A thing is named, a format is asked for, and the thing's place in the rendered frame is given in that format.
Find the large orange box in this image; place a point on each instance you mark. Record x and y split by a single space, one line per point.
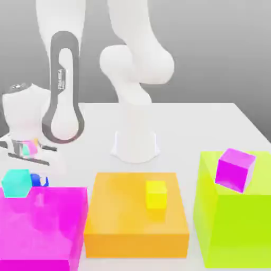
127 211

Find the large lime box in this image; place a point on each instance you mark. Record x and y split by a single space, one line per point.
239 228

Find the small blue cube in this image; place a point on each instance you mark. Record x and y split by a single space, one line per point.
35 180

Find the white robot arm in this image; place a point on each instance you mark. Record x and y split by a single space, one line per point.
135 118

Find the small magenta cube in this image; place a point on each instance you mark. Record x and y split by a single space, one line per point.
231 173

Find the small cyan cube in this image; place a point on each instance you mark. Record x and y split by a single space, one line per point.
15 183

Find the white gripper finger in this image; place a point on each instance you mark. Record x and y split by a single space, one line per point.
43 180

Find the large magenta box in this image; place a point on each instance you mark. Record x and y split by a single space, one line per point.
42 228

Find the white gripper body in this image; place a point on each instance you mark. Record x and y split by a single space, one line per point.
53 163

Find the small yellow cube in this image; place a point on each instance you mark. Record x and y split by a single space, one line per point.
156 195

